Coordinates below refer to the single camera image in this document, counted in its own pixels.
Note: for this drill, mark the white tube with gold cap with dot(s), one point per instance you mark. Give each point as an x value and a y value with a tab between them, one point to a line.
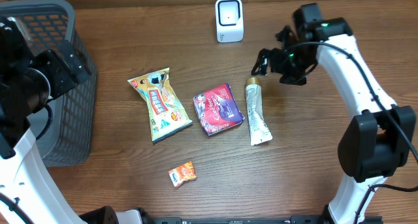
258	129

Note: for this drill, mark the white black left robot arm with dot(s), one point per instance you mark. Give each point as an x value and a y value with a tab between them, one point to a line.
28	83

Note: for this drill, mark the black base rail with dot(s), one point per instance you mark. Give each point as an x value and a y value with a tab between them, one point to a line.
282	220

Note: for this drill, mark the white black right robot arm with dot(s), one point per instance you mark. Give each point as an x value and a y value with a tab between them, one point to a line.
378	139

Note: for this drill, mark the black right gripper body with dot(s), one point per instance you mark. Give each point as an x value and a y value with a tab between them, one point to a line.
294	61

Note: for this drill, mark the yellow snack bag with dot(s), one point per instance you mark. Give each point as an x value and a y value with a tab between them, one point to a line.
166	113

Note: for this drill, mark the small orange snack packet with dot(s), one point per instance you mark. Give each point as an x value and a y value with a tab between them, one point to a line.
183	173

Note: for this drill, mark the grey plastic mesh basket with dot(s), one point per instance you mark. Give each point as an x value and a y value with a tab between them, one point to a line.
51	24

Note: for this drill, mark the red purple Carefree pad pack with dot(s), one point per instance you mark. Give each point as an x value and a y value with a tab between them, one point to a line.
217	110

